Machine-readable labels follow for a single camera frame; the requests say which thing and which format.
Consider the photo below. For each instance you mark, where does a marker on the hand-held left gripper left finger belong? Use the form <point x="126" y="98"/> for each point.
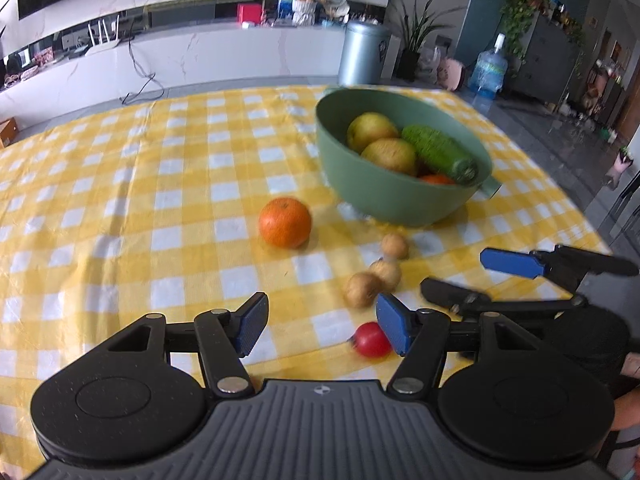
<point x="250" y="325"/>

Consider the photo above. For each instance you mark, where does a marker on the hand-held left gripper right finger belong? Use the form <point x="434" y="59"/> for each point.
<point x="394" y="327"/>

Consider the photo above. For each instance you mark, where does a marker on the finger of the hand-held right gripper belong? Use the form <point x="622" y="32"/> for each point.
<point x="465" y="297"/>
<point x="510" y="262"/>

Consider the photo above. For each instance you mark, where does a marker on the small red fruit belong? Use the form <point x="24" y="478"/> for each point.
<point x="372" y="341"/>

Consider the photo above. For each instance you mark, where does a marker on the orange tangerine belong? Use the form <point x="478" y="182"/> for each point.
<point x="285" y="222"/>
<point x="437" y="179"/>

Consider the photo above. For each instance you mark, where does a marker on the green colander bowl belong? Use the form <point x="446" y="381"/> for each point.
<point x="385" y="195"/>

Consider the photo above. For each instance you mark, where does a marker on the green cucumber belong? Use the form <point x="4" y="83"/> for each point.
<point x="440" y="152"/>

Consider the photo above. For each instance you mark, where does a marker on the reddish mango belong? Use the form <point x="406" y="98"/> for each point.
<point x="390" y="156"/>

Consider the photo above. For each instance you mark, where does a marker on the person's right hand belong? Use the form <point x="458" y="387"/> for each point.
<point x="627" y="410"/>

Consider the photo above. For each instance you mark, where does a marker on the yellow checkered tablecloth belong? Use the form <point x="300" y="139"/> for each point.
<point x="125" y="210"/>

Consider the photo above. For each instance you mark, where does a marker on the blue water jug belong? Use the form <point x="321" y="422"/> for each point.
<point x="488" y="70"/>

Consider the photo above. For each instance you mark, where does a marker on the pink fan heater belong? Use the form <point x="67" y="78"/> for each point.
<point x="452" y="74"/>

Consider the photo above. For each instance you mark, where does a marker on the grey dresser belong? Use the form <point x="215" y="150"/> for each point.
<point x="547" y="60"/>

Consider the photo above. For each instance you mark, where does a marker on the white plastic bag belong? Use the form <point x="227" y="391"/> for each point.
<point x="429" y="66"/>

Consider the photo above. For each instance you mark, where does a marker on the long-leaf plant in black pot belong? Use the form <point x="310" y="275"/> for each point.
<point x="412" y="35"/>

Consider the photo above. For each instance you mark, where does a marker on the silver pedal trash can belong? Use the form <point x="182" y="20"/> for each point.
<point x="362" y="55"/>

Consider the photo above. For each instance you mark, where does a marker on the green ivy plant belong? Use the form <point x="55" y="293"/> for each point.
<point x="517" y="5"/>

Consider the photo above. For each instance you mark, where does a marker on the white marble tv console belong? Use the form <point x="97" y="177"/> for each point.
<point x="225" y="60"/>

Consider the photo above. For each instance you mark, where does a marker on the orange cardboard box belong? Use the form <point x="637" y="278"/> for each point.
<point x="7" y="132"/>

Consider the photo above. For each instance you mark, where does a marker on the small red box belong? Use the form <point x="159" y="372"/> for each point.
<point x="250" y="14"/>

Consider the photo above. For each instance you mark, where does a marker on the white router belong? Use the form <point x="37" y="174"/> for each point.
<point x="102" y="45"/>

